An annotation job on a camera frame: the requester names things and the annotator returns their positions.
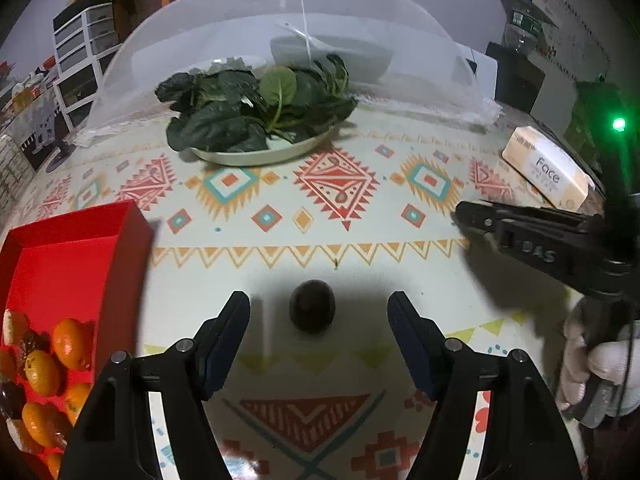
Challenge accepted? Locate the grey ceramic bowl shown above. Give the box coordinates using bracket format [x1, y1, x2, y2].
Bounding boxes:
[270, 35, 393, 84]

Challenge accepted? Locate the orange tangerine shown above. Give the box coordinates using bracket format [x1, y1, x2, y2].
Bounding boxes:
[51, 318, 92, 370]
[22, 402, 63, 448]
[24, 350, 61, 398]

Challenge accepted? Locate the red open box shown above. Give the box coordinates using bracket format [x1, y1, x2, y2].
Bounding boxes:
[1, 200, 154, 389]

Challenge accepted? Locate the Face tissue pack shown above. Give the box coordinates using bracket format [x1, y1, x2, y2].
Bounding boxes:
[502, 126, 592, 212]

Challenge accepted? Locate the right gloved hand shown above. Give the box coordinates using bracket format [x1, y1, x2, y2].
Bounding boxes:
[556, 297, 639, 429]

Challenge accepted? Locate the white drawer cabinet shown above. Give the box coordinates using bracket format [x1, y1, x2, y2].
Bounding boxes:
[52, 2, 120, 129]

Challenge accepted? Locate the black box on stand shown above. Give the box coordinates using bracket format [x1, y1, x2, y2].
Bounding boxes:
[486, 42, 546, 113]

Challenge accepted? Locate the plate of green spinach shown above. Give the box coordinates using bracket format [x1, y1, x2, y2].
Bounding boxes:
[154, 53, 358, 167]

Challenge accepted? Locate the orange tangerine front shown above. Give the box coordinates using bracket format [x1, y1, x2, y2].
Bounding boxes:
[24, 350, 61, 398]

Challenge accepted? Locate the white mesh food cover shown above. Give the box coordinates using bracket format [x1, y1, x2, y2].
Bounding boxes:
[82, 0, 501, 140]

